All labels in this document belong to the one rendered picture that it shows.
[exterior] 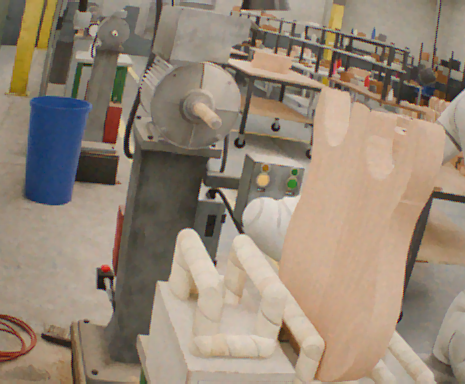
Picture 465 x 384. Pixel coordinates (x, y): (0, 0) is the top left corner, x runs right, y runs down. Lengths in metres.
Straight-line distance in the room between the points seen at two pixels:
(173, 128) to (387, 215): 1.11
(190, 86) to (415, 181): 1.12
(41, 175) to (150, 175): 2.60
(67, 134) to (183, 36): 3.03
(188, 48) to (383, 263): 0.84
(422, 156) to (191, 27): 0.85
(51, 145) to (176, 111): 2.72
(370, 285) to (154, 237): 1.33
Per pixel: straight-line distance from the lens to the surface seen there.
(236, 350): 0.83
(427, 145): 0.75
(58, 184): 4.56
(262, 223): 1.46
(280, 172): 1.90
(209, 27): 1.49
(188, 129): 1.81
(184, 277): 0.96
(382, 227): 0.79
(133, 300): 2.15
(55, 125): 4.41
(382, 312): 0.80
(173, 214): 2.05
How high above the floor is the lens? 1.53
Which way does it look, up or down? 16 degrees down
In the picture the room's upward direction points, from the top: 12 degrees clockwise
